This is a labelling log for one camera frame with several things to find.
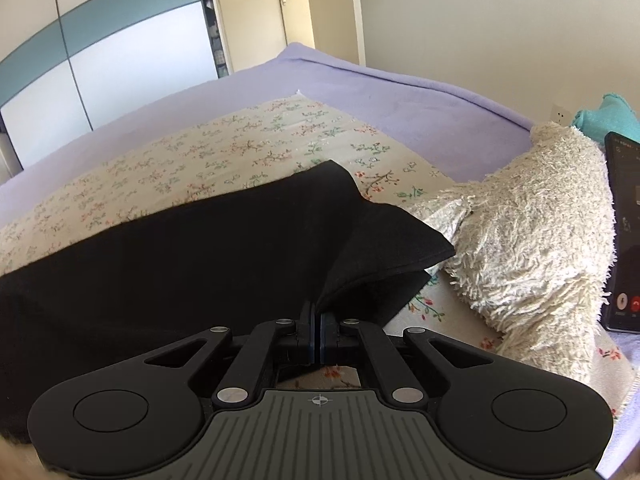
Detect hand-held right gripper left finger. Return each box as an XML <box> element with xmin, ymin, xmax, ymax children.
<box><xmin>142</xmin><ymin>301</ymin><xmax>317</xmax><ymax>409</ymax></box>

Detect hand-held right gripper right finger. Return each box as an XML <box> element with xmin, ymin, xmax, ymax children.
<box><xmin>319</xmin><ymin>311</ymin><xmax>498</xmax><ymax>406</ymax></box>

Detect black pants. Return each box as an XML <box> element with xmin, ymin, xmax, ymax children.
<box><xmin>0</xmin><ymin>160</ymin><xmax>457</xmax><ymax>445</ymax></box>

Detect floral bed sheet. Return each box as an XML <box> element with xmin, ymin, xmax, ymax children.
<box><xmin>0</xmin><ymin>95</ymin><xmax>640</xmax><ymax>423</ymax></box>

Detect white shaggy pillow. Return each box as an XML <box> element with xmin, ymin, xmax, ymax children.
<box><xmin>404</xmin><ymin>121</ymin><xmax>618</xmax><ymax>382</ymax></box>

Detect lilac bed blanket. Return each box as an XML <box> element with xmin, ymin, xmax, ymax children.
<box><xmin>0</xmin><ymin>42</ymin><xmax>640</xmax><ymax>461</ymax></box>

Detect room door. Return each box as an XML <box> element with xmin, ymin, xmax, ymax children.
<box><xmin>273</xmin><ymin>0</ymin><xmax>316</xmax><ymax>61</ymax></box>

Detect black smartphone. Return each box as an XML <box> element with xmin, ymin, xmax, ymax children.
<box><xmin>599</xmin><ymin>131</ymin><xmax>640</xmax><ymax>334</ymax></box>

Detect white open door edge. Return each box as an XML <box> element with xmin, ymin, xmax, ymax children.
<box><xmin>349</xmin><ymin>0</ymin><xmax>367</xmax><ymax>67</ymax></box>

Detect narrow shelf column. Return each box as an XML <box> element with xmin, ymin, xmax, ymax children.
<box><xmin>202</xmin><ymin>0</ymin><xmax>229</xmax><ymax>80</ymax></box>

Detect sliding door wardrobe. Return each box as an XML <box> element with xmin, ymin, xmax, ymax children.
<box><xmin>0</xmin><ymin>0</ymin><xmax>207</xmax><ymax>181</ymax></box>

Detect teal towel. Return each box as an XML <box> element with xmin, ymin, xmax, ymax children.
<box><xmin>572</xmin><ymin>92</ymin><xmax>640</xmax><ymax>144</ymax></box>

